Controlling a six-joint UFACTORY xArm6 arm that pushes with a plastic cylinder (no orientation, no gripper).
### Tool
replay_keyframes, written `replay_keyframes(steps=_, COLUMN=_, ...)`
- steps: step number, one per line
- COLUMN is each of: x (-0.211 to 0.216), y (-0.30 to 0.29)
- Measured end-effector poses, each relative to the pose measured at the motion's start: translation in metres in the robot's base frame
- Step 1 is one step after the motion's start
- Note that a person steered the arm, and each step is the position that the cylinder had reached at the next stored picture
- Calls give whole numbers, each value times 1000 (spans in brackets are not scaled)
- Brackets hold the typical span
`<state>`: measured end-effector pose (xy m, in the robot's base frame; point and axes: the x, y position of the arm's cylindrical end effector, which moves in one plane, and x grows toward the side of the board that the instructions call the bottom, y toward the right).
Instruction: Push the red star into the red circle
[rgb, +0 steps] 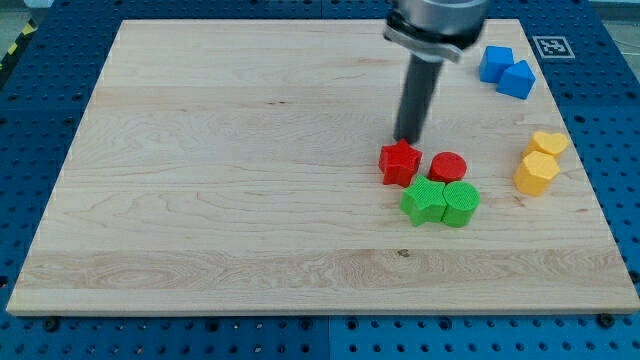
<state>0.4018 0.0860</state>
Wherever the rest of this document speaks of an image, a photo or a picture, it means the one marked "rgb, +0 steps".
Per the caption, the white fiducial marker tag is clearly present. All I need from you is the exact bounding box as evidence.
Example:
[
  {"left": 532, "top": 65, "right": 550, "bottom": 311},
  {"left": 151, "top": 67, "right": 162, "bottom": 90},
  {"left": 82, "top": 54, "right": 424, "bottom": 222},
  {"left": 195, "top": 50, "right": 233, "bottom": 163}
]
[{"left": 533, "top": 35, "right": 575, "bottom": 59}]

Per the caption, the yellow hexagon block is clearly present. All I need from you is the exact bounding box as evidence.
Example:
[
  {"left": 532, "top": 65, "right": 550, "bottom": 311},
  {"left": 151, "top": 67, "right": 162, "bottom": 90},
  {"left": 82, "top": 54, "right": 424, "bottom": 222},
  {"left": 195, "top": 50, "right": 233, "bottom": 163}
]
[{"left": 513, "top": 151, "right": 560, "bottom": 196}]

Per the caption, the red star block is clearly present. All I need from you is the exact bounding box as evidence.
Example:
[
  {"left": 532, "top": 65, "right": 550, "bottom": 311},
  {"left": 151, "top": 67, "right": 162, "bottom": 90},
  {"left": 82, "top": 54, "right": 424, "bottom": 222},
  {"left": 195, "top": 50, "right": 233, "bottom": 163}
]
[{"left": 378, "top": 139, "right": 423, "bottom": 187}]

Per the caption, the green star block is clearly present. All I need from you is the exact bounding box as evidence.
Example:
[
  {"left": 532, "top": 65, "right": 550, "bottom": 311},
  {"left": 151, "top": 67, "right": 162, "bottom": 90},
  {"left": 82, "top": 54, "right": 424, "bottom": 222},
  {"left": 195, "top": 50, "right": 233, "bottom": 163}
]
[{"left": 400, "top": 175, "right": 447, "bottom": 226}]

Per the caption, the red circle block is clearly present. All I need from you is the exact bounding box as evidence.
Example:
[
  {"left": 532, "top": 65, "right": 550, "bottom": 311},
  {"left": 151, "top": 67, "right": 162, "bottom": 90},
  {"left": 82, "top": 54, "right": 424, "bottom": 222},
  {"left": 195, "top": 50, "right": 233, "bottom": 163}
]
[{"left": 427, "top": 152, "right": 467, "bottom": 183}]

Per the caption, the yellow heart block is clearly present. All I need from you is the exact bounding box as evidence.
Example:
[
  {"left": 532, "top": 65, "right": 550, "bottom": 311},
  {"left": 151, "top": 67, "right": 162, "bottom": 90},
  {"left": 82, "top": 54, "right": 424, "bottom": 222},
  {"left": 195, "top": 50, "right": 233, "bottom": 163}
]
[{"left": 522, "top": 131, "right": 569, "bottom": 160}]

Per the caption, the green circle block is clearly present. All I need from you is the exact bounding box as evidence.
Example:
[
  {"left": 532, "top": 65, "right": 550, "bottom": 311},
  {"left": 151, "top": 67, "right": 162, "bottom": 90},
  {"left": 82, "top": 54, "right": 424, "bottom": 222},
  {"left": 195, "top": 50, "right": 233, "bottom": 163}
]
[{"left": 442, "top": 181, "right": 480, "bottom": 227}]

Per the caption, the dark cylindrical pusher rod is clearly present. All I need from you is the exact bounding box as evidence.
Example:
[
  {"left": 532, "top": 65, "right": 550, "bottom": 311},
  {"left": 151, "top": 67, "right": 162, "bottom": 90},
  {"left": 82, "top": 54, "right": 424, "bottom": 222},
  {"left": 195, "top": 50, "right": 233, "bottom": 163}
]
[{"left": 393, "top": 55, "right": 442, "bottom": 144}]

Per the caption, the yellow black hazard tape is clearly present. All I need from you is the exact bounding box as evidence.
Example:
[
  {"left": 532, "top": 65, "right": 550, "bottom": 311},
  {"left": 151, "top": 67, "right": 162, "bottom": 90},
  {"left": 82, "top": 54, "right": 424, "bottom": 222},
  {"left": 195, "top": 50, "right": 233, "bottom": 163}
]
[{"left": 1, "top": 18, "right": 38, "bottom": 72}]

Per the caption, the blue cube block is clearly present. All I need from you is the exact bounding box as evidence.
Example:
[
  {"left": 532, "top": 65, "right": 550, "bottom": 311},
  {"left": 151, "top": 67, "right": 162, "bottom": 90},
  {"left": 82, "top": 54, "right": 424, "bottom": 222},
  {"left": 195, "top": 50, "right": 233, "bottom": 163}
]
[{"left": 479, "top": 45, "right": 514, "bottom": 83}]

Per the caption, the wooden board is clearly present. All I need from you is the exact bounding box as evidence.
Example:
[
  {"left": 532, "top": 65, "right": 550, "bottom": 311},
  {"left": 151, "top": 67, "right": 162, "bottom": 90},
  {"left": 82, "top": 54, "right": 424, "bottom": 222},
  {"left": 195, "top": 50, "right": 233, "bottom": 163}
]
[{"left": 7, "top": 20, "right": 639, "bottom": 316}]

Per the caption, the blue pentagon block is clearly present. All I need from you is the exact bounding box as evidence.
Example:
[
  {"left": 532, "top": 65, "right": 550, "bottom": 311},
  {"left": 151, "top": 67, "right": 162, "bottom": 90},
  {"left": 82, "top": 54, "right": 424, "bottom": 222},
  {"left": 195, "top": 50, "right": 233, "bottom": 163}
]
[{"left": 496, "top": 60, "right": 536, "bottom": 100}]

